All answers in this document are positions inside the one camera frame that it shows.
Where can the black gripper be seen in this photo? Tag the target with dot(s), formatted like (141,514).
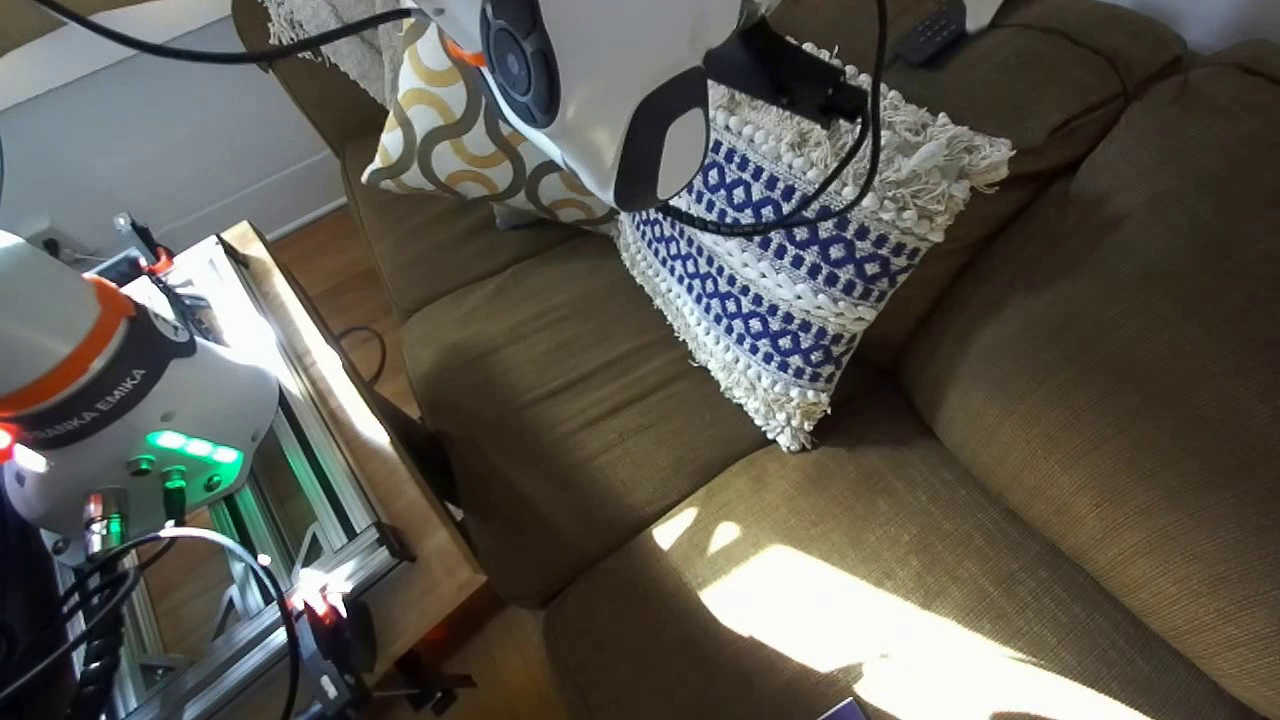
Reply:
(785,72)

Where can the blue white patterned pillow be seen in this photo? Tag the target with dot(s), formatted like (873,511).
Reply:
(772,307)

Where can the yellow grey wave pillow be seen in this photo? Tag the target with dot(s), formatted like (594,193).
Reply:
(443,147)

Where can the grey white striped pillow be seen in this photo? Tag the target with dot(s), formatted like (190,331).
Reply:
(320,27)

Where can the black remote control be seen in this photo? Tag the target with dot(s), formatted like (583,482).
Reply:
(932,37)

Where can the brown fabric sofa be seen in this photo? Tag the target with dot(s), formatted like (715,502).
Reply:
(1134,401)

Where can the wooden table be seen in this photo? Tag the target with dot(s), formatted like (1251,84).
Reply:
(426,574)

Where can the dark smartphone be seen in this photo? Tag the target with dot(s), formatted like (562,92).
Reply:
(844,710)

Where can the aluminium frame stand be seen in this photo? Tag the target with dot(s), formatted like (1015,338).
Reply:
(334,493)

